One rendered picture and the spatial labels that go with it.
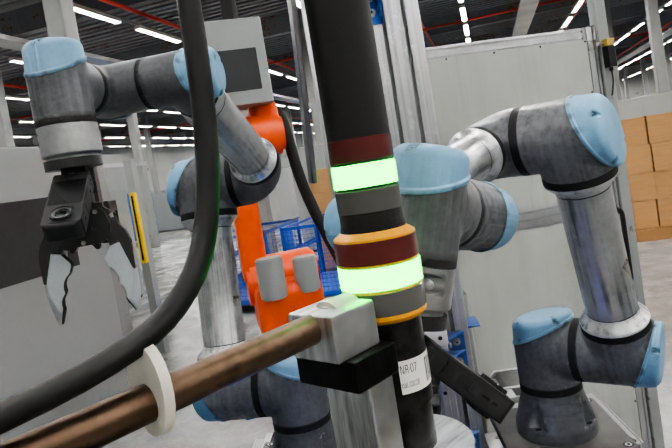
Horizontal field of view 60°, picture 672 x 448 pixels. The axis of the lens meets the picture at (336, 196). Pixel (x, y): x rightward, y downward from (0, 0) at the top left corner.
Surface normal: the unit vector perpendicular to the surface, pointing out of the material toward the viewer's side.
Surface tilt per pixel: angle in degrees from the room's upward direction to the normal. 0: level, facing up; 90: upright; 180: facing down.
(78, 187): 33
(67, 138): 91
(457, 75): 91
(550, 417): 72
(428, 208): 85
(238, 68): 90
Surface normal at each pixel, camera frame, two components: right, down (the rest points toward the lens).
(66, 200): -0.01, -0.82
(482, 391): 0.18, 0.06
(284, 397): -0.15, 0.08
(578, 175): -0.29, 0.40
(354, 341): 0.72, -0.08
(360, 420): -0.67, 0.15
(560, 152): -0.52, 0.44
